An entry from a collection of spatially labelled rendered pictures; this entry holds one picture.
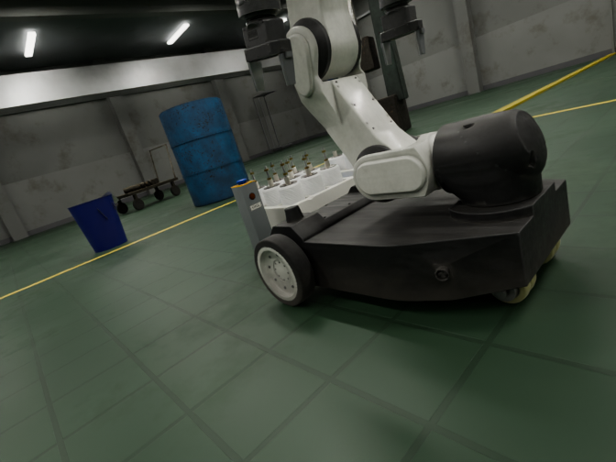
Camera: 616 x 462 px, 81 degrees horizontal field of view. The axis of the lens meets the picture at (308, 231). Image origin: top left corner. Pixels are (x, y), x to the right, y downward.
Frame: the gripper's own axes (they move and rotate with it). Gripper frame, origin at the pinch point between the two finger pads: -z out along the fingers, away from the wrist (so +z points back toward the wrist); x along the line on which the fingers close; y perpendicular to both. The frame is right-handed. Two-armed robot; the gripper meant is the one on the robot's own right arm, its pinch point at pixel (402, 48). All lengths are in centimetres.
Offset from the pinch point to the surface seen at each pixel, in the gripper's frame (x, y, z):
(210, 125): 277, -92, -2
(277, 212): 55, 19, -44
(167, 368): 25, 84, -57
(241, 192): 55, 31, -31
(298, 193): 48, 11, -39
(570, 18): 150, -930, 16
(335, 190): 44, -5, -43
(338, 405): -21, 72, -54
